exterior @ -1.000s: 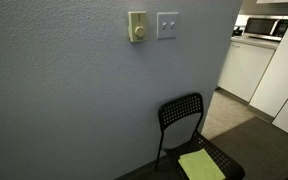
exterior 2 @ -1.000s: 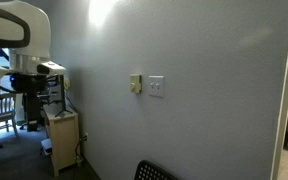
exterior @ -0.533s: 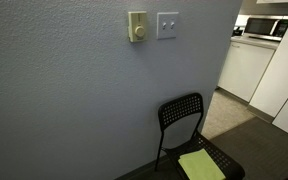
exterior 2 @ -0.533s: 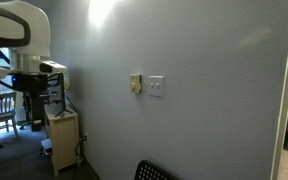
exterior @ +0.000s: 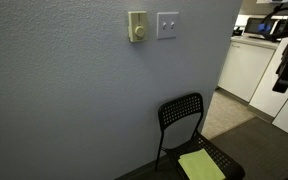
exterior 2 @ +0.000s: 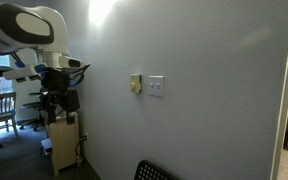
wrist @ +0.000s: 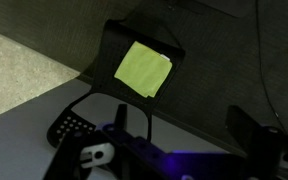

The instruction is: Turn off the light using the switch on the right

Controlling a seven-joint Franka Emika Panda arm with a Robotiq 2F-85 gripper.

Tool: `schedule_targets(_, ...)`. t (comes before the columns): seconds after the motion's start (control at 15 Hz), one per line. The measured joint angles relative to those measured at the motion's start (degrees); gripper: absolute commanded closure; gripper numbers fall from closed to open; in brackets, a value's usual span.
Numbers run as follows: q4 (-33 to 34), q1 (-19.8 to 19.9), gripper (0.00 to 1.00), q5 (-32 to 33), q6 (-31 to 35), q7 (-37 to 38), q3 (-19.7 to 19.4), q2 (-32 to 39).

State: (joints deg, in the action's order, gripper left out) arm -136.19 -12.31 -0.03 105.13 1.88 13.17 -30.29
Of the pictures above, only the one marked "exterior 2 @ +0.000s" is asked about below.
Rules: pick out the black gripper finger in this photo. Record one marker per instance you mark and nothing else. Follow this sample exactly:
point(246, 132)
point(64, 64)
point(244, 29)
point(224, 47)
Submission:
point(71, 118)
point(51, 115)

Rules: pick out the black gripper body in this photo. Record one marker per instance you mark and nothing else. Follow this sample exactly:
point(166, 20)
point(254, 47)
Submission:
point(56, 87)

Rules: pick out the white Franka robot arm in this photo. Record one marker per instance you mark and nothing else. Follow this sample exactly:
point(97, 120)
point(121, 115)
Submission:
point(27, 26)

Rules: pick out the black office chair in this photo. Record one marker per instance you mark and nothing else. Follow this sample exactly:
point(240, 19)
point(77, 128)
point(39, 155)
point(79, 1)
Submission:
point(33, 110)

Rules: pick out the light wooden cabinet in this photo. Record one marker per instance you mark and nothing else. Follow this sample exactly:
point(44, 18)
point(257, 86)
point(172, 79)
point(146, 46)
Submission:
point(64, 143)

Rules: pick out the white box on floor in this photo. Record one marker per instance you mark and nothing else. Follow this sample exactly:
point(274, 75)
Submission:
point(46, 146)

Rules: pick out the white wooden slat chair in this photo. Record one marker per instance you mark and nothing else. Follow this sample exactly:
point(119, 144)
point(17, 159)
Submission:
point(0, 111)

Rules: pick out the black perforated chair back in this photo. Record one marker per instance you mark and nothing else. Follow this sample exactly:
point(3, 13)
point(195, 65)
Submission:
point(150, 171)

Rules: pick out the white wall outlet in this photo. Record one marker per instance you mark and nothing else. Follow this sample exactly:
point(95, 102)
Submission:
point(85, 136)

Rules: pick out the beige wall thermostat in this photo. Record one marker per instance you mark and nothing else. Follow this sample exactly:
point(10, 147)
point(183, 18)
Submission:
point(135, 83)

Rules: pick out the white switch toggle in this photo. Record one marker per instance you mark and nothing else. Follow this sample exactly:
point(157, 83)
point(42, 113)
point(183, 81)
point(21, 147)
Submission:
point(158, 85)
point(152, 84)

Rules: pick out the white double switch plate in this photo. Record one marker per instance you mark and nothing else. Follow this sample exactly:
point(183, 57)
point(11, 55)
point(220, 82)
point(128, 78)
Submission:
point(156, 86)

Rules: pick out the white door frame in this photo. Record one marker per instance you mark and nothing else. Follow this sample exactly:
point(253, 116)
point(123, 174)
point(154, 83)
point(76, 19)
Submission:
point(285, 86)

